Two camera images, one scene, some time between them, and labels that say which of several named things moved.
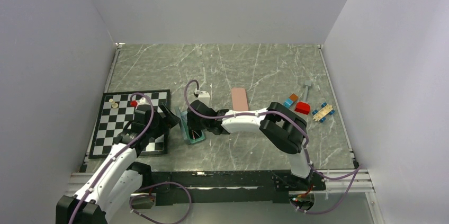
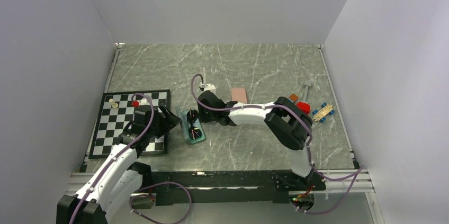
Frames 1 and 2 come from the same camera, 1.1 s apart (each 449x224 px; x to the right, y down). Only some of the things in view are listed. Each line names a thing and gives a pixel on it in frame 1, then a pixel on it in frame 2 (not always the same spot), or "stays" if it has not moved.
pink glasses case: x=239 y=99 stays
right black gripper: x=192 y=125 -> x=203 y=118
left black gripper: x=167 y=122 stays
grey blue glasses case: x=182 y=116 stays
